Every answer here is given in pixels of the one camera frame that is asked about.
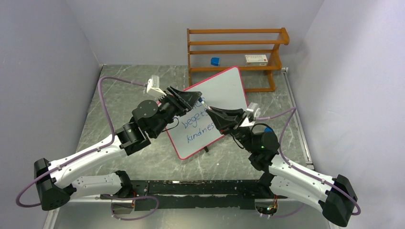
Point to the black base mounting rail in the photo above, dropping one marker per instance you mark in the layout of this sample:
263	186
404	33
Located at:
171	194

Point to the blue eraser on shelf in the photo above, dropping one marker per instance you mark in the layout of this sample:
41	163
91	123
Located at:
215	61

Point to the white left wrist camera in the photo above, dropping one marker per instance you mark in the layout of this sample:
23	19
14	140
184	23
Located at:
153	87

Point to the orange wooden shelf rack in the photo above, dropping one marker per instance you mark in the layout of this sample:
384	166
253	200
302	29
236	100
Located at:
231	46

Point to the white blue whiteboard marker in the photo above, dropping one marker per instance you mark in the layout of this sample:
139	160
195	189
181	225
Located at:
203	103

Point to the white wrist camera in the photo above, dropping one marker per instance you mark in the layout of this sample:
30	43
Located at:
253	112
153	87

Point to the white cardboard box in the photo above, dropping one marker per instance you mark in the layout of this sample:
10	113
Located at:
256	60

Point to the pink framed whiteboard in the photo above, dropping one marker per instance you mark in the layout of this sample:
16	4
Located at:
192	132

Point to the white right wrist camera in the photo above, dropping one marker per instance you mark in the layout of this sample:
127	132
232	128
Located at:
253	112

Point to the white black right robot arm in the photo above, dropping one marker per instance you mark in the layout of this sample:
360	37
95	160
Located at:
334	197

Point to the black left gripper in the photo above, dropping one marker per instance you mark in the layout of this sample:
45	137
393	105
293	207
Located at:
183	100

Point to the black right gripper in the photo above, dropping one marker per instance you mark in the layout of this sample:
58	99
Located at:
228	124

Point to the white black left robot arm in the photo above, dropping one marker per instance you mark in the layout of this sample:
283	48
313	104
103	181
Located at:
62	180

